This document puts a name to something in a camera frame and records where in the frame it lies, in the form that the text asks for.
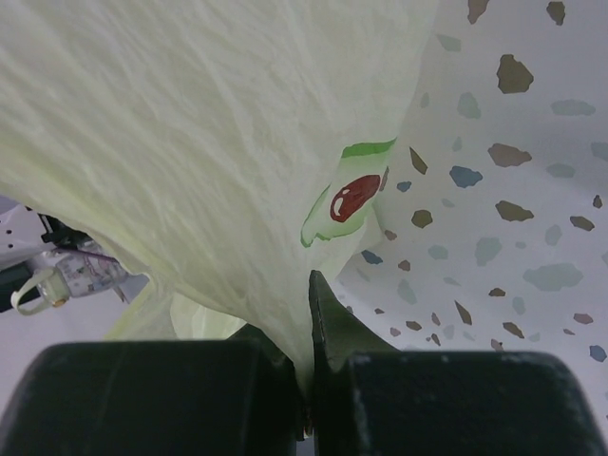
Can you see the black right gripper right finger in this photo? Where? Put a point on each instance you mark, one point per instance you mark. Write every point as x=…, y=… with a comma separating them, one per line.
x=372, y=399

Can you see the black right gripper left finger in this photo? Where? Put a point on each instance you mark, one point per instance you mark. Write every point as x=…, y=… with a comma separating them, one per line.
x=236, y=396

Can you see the pale green avocado-print plastic bag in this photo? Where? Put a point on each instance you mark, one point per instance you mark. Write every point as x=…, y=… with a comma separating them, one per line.
x=201, y=143

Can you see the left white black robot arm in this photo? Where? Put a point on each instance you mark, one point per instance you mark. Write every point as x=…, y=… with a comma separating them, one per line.
x=26, y=234

